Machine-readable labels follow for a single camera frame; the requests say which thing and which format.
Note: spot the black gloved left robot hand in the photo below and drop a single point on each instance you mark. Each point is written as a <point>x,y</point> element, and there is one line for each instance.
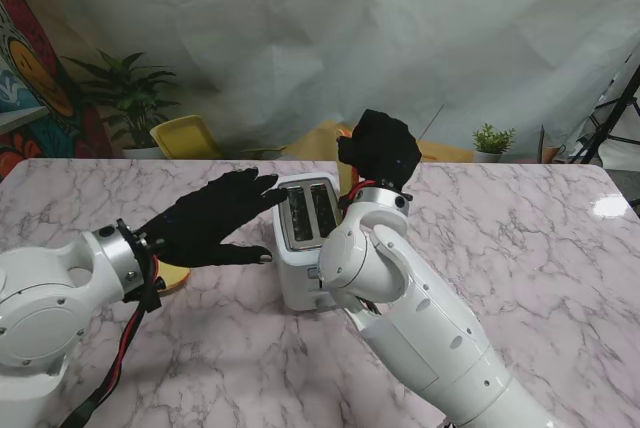
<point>210,228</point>

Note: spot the large green potted plant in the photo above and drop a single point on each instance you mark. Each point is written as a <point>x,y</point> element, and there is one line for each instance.
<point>132,98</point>

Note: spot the colourful mural panel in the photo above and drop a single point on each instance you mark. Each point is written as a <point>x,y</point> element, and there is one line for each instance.
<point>30,98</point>

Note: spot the black tripod stand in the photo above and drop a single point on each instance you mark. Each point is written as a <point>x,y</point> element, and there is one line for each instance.
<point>607,123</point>

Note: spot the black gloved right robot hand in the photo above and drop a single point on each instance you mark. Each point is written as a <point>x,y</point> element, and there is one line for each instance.
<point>385,153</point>

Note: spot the yellow plastic chair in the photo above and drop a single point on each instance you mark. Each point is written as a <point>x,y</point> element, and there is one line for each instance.
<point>185,138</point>

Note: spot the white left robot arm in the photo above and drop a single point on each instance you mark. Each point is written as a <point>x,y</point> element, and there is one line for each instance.
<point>50,308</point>

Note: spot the yellow desk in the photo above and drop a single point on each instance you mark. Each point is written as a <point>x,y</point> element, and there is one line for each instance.
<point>315,140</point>

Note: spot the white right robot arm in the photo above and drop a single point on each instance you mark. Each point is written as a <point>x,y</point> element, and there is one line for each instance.
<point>415,328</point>

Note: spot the white paper backdrop sheet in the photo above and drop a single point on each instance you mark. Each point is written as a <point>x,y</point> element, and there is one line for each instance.
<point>320,23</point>

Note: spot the small green potted plant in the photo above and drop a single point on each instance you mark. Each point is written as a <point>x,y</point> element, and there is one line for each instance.
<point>492,143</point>

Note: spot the yellow toy toast slice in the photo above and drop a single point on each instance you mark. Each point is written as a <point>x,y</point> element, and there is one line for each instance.
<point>354,177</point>
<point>175,278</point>

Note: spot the silver open laptop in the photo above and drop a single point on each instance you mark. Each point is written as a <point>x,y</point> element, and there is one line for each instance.
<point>430,123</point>

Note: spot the white two-slot toaster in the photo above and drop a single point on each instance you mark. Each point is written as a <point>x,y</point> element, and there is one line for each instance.
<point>300,278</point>

